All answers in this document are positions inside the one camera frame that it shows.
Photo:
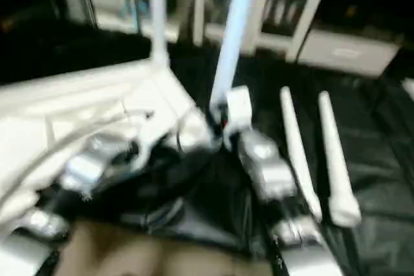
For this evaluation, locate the white plastic table leg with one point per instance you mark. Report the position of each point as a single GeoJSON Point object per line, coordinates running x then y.
{"type": "Point", "coordinates": [158, 11]}
{"type": "Point", "coordinates": [234, 37]}
{"type": "Point", "coordinates": [336, 159]}
{"type": "Point", "coordinates": [299, 153]}

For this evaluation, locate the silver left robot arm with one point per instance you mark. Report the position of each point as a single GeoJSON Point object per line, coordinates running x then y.
{"type": "Point", "coordinates": [71, 179]}

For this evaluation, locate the white plastic table top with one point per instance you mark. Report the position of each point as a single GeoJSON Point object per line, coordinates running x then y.
{"type": "Point", "coordinates": [65, 108]}

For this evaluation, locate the white drawer unit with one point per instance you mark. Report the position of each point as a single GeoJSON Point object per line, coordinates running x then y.
{"type": "Point", "coordinates": [346, 50]}

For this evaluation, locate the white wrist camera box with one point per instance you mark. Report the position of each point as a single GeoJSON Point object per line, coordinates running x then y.
{"type": "Point", "coordinates": [152, 135]}
{"type": "Point", "coordinates": [238, 109]}

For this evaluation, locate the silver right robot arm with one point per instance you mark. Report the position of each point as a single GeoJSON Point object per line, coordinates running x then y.
{"type": "Point", "coordinates": [278, 185]}

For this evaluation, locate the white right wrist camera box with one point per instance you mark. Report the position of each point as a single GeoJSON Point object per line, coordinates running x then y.
{"type": "Point", "coordinates": [238, 109]}

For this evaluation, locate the white glass door cabinet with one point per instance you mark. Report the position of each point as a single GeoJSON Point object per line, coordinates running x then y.
{"type": "Point", "coordinates": [278, 4]}

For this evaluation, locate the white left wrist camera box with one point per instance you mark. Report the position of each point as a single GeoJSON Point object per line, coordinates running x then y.
{"type": "Point", "coordinates": [152, 135]}

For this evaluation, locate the black work mat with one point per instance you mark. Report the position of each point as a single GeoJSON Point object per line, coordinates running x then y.
{"type": "Point", "coordinates": [375, 179]}

